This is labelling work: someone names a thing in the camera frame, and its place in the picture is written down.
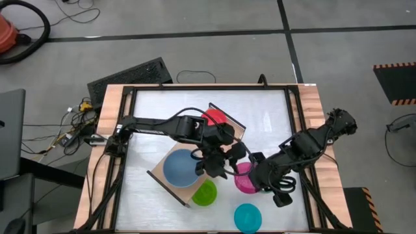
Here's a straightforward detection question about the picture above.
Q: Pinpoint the black hazard-striped mat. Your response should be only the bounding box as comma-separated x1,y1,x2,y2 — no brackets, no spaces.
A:
343,187,384,234
372,61,416,107

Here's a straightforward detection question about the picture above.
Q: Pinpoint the black power brick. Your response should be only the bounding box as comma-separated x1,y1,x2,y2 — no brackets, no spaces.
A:
61,133,77,147

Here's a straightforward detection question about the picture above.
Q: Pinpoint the black perforated panel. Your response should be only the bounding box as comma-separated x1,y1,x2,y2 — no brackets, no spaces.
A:
86,57,174,110

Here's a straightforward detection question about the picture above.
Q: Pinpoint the black computer mouse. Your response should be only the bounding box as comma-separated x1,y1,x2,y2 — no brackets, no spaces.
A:
3,217,27,234

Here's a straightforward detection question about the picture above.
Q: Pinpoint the orange vacuum cleaner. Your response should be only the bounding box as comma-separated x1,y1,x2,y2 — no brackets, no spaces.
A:
0,12,19,55

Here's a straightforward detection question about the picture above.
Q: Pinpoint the large teal matte bowl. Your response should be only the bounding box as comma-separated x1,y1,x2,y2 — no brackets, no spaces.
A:
233,203,263,234

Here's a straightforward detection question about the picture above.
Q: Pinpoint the large blue matte bowl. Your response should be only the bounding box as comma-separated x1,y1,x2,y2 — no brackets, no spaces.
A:
162,148,201,189

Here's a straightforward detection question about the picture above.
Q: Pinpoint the grey floor device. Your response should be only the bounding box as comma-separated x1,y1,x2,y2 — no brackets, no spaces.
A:
385,115,416,133

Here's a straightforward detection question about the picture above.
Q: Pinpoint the black cable bundle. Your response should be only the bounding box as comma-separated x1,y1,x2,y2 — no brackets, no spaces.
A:
21,97,98,157

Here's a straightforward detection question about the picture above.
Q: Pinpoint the magenta translucent plastic bowl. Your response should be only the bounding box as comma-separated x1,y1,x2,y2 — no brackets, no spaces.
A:
233,161,261,195

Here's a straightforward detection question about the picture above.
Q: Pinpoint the black aluminium table frame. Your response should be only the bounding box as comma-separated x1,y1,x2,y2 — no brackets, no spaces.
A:
76,83,354,233

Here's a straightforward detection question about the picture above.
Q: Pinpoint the thin black floor cable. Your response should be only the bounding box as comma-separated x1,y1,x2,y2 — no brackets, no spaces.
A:
19,0,101,32

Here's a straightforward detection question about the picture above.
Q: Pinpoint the wooden shelf with black legs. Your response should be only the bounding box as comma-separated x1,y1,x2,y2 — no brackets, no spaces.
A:
146,102,247,208

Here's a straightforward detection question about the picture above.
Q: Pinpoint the red translucent plastic bowl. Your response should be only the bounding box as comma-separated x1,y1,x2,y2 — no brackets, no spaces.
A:
200,109,228,127

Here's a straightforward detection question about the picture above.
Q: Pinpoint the dark grey desk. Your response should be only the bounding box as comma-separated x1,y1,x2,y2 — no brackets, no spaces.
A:
0,157,85,234

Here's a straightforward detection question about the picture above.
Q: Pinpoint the green translucent plastic bowl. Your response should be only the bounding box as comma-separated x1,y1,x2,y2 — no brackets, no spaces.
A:
191,179,218,207

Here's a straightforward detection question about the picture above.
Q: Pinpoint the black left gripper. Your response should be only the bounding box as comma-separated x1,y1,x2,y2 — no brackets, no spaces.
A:
196,142,247,180

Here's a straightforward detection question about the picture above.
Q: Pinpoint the black floor cable loop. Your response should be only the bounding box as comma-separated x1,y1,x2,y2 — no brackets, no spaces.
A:
176,70,217,85

